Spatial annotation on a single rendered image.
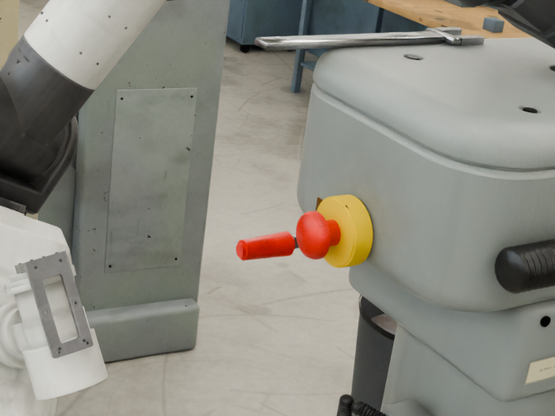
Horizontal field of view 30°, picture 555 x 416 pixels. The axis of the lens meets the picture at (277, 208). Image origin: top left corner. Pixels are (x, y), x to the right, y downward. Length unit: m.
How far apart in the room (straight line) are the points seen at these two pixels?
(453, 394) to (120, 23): 0.48
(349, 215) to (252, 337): 3.40
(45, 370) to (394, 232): 0.33
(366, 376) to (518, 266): 2.50
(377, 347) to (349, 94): 2.34
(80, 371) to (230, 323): 3.38
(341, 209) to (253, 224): 4.38
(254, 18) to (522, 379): 7.54
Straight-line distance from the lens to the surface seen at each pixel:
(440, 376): 1.02
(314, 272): 4.82
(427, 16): 6.38
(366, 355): 3.23
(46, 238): 1.06
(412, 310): 0.98
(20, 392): 1.03
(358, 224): 0.84
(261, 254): 0.95
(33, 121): 1.06
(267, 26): 8.44
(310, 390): 3.94
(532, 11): 0.89
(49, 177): 1.11
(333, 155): 0.88
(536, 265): 0.78
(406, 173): 0.81
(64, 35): 1.04
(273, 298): 4.54
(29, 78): 1.05
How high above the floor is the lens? 2.10
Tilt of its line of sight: 23 degrees down
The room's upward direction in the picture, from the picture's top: 8 degrees clockwise
